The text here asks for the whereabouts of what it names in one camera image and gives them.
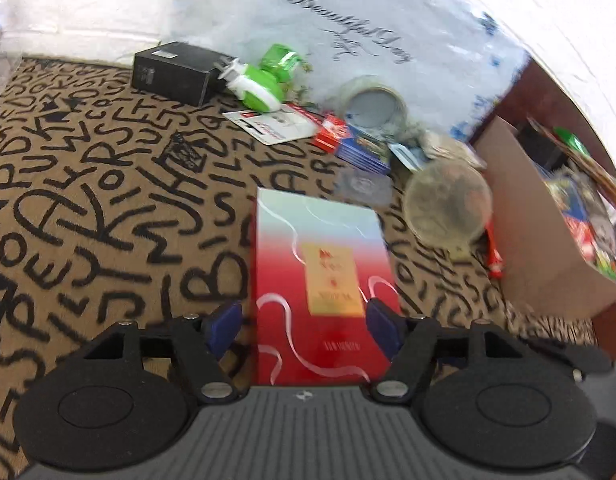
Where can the white red card packet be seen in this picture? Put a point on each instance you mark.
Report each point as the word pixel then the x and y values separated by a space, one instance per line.
pixel 270 125

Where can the red box with white swirls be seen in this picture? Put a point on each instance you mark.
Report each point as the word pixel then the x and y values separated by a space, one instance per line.
pixel 323 280

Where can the clear tape roll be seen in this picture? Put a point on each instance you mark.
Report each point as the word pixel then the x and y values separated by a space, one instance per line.
pixel 375 105

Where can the green white mosquito repellent device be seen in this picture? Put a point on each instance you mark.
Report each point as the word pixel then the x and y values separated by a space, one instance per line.
pixel 258 85

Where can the large red blue card box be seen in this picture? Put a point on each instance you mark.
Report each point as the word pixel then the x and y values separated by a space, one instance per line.
pixel 575 215

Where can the small blue white packet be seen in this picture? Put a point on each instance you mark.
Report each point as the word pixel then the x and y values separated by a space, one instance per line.
pixel 407 155

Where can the small clear plastic case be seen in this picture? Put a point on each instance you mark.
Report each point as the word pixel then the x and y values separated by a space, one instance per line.
pixel 363 186

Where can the clear plastic cup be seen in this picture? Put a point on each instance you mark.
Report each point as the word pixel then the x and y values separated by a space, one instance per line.
pixel 0 65

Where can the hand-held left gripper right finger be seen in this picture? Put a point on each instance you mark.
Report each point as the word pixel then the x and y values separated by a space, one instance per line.
pixel 383 327

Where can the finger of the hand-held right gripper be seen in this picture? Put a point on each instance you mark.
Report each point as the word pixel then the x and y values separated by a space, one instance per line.
pixel 568 355

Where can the blue red playing card box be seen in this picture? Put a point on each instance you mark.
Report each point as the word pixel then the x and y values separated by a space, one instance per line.
pixel 355 145

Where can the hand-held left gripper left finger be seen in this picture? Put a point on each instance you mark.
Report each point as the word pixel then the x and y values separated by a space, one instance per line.
pixel 223 327

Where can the brown cardboard box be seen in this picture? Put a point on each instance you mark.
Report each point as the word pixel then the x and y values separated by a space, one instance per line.
pixel 538 240

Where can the red snack wrapper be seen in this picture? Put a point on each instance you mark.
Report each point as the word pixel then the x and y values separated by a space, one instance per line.
pixel 495 255

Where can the small black box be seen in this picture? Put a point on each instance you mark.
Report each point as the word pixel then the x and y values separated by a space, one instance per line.
pixel 540 145

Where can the letter-patterned desktop cloth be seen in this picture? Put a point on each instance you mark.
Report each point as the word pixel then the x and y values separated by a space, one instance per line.
pixel 113 185

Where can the floral plastic bag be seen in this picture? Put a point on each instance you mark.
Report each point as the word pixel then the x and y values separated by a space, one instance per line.
pixel 368 20

